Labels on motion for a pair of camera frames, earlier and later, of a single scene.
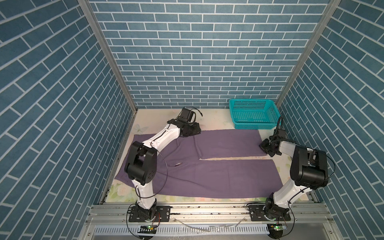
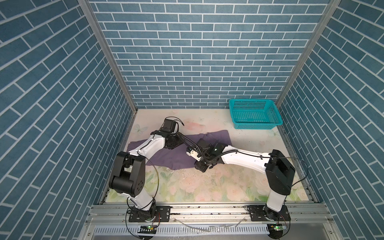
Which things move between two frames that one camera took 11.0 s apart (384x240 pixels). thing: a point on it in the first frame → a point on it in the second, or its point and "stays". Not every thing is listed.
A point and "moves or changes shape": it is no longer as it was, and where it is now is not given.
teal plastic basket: x=254 y=114 stays
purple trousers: x=180 y=172 moves or changes shape
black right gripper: x=263 y=145 → x=199 y=166
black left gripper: x=196 y=129 → x=180 y=141
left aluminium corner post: x=89 y=11 stays
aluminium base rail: x=210 y=213 stays
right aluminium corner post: x=329 y=10 stays
